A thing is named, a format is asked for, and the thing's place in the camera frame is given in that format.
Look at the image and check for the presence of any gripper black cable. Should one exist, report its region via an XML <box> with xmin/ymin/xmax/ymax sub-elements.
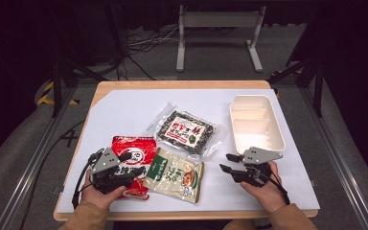
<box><xmin>267</xmin><ymin>172</ymin><xmax>291</xmax><ymax>206</ymax></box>
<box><xmin>71</xmin><ymin>148</ymin><xmax>105</xmax><ymax>211</ymax></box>

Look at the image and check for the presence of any red seasoning packet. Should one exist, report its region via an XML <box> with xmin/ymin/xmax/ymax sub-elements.
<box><xmin>110</xmin><ymin>135</ymin><xmax>158</xmax><ymax>201</ymax></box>

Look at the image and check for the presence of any person's left hand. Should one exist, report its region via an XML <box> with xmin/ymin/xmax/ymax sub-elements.
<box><xmin>80</xmin><ymin>171</ymin><xmax>127</xmax><ymax>212</ymax></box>

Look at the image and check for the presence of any beige and green seasoning packet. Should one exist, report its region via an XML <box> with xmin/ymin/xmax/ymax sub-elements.
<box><xmin>142</xmin><ymin>147</ymin><xmax>205</xmax><ymax>205</ymax></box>

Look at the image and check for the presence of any yellow and black floor tape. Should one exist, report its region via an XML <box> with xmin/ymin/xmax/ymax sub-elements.
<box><xmin>35</xmin><ymin>80</ymin><xmax>80</xmax><ymax>106</ymax></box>

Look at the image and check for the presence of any black metal stand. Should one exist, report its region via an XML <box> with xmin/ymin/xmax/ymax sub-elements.
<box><xmin>49</xmin><ymin>58</ymin><xmax>110</xmax><ymax>118</ymax></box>
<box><xmin>265</xmin><ymin>57</ymin><xmax>326</xmax><ymax>118</ymax></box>

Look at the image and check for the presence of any white table sheet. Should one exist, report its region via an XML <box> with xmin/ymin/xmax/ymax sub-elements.
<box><xmin>56</xmin><ymin>88</ymin><xmax>321</xmax><ymax>214</ymax></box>

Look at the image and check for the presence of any white divided plastic box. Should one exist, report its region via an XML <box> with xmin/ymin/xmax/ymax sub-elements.
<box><xmin>228</xmin><ymin>94</ymin><xmax>287</xmax><ymax>155</ymax></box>

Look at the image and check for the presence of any white metal stand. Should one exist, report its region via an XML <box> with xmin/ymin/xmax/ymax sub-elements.
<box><xmin>175</xmin><ymin>4</ymin><xmax>267</xmax><ymax>73</ymax></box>

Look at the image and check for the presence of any clear dried seaweed packet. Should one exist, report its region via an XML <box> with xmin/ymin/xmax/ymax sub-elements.
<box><xmin>145</xmin><ymin>102</ymin><xmax>226</xmax><ymax>161</ymax></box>

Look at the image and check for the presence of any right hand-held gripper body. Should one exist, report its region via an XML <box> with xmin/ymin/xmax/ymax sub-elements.
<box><xmin>235</xmin><ymin>146</ymin><xmax>284</xmax><ymax>189</ymax></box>

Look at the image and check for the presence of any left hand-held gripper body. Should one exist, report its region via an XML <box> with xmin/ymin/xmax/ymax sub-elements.
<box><xmin>90</xmin><ymin>147</ymin><xmax>135</xmax><ymax>195</ymax></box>

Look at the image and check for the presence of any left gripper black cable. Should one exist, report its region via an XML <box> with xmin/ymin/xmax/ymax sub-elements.
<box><xmin>71</xmin><ymin>148</ymin><xmax>105</xmax><ymax>211</ymax></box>

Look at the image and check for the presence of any person's right hand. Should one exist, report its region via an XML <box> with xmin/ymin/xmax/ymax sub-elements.
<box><xmin>240</xmin><ymin>160</ymin><xmax>288</xmax><ymax>214</ymax></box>

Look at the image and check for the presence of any thin black floor cable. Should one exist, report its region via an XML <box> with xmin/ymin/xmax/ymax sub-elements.
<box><xmin>39</xmin><ymin>119</ymin><xmax>87</xmax><ymax>180</ymax></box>

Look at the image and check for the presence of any bundle of floor cables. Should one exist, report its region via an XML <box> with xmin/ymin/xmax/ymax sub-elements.
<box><xmin>117</xmin><ymin>26</ymin><xmax>180</xmax><ymax>81</ymax></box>

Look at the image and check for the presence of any aluminium floor rail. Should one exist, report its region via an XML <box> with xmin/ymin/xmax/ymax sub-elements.
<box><xmin>299</xmin><ymin>87</ymin><xmax>368</xmax><ymax>230</ymax></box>
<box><xmin>0</xmin><ymin>85</ymin><xmax>79</xmax><ymax>230</ymax></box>

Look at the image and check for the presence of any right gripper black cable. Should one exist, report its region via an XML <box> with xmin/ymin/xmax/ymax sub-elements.
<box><xmin>267</xmin><ymin>172</ymin><xmax>291</xmax><ymax>206</ymax></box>

